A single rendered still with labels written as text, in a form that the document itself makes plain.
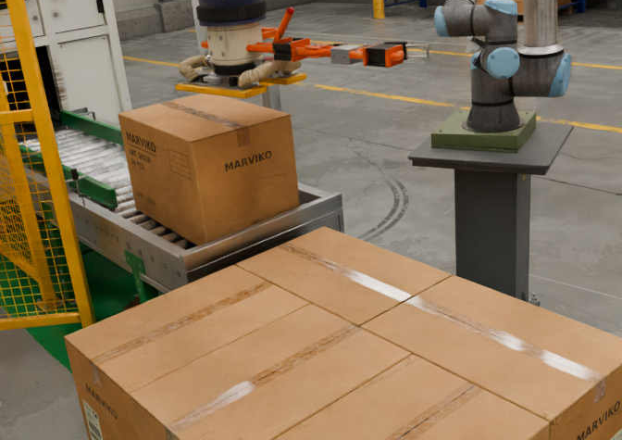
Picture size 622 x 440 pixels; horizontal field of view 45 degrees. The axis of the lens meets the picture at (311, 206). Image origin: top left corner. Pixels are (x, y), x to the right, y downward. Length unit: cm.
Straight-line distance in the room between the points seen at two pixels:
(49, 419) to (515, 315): 170
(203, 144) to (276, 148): 29
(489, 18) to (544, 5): 48
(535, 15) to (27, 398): 229
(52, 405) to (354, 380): 146
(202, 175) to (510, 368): 119
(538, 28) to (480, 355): 121
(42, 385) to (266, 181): 120
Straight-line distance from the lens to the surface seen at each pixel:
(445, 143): 280
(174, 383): 195
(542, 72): 271
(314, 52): 225
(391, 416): 175
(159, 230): 287
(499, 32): 222
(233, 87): 240
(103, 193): 320
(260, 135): 260
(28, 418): 299
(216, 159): 253
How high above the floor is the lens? 161
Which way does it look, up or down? 22 degrees down
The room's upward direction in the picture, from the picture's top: 6 degrees counter-clockwise
